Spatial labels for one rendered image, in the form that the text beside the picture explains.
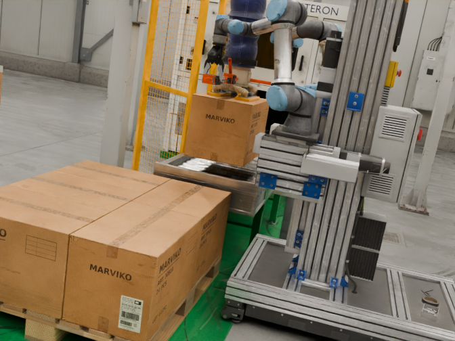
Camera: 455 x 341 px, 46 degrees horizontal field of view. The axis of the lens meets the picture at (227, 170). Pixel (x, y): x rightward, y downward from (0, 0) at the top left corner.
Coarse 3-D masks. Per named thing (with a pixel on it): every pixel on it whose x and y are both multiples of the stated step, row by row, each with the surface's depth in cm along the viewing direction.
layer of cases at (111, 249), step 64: (0, 192) 259; (64, 192) 274; (128, 192) 292; (192, 192) 312; (0, 256) 233; (64, 256) 224; (128, 256) 216; (192, 256) 267; (64, 320) 230; (128, 320) 222
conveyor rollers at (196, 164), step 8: (192, 160) 397; (200, 160) 397; (208, 160) 404; (256, 160) 432; (192, 168) 370; (200, 168) 377; (208, 168) 377; (216, 168) 384; (224, 168) 384; (232, 168) 391; (240, 168) 398; (248, 168) 397; (224, 176) 365; (232, 176) 365; (240, 176) 371; (248, 176) 379
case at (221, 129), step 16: (192, 96) 335; (208, 96) 335; (224, 96) 353; (192, 112) 337; (208, 112) 335; (224, 112) 332; (240, 112) 329; (256, 112) 341; (192, 128) 339; (208, 128) 336; (224, 128) 334; (240, 128) 331; (256, 128) 352; (192, 144) 341; (208, 144) 338; (224, 144) 336; (240, 144) 333; (224, 160) 338; (240, 160) 335
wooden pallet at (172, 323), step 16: (208, 272) 324; (192, 288) 280; (0, 304) 239; (192, 304) 288; (32, 320) 234; (48, 320) 232; (176, 320) 269; (32, 336) 236; (48, 336) 234; (64, 336) 243; (96, 336) 227; (112, 336) 228; (160, 336) 253
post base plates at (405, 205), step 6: (126, 144) 655; (132, 150) 642; (408, 198) 585; (426, 198) 580; (402, 204) 582; (408, 204) 586; (426, 204) 582; (408, 210) 570; (414, 210) 569; (420, 210) 568; (426, 210) 568
